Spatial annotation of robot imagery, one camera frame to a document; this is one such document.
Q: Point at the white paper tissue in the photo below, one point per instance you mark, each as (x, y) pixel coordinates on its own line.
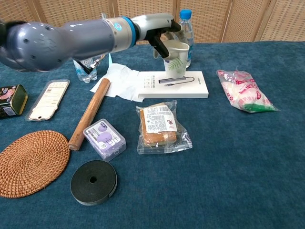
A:
(121, 81)

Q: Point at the red white plastic snack bag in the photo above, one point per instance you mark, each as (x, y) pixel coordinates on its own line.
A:
(245, 91)

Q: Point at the white flat product box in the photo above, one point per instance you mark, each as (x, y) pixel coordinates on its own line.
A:
(171, 88)

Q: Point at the brown woven rattan coaster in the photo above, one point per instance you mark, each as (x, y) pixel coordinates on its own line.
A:
(31, 164)

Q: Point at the clear bottle white cap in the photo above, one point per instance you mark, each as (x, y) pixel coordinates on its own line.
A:
(87, 71)

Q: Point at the dark green tin can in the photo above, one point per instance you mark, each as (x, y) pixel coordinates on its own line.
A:
(10, 100)

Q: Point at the blue fabric tablecloth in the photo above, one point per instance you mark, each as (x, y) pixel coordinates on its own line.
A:
(214, 155)

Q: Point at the white paper cup leaf print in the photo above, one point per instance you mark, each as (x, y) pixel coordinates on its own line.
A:
(177, 62)

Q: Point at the clear bottle blue cap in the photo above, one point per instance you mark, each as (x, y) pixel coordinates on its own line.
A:
(188, 31)

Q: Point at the light blue toothbrush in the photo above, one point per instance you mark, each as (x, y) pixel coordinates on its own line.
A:
(110, 60)

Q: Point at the black tape roll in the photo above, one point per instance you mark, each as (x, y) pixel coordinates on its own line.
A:
(93, 182)

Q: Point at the pink item blister pack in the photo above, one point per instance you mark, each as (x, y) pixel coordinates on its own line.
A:
(48, 99)

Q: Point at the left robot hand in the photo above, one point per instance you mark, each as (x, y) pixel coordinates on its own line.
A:
(152, 26)

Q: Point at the brown wooden rolling stick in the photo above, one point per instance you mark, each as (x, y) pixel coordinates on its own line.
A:
(91, 113)

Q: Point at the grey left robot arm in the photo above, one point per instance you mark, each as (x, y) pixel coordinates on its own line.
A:
(66, 43)

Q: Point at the purple item clear plastic case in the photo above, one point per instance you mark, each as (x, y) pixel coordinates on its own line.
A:
(104, 139)

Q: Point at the packaged brown bread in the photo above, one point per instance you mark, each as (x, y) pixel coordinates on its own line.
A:
(158, 126)

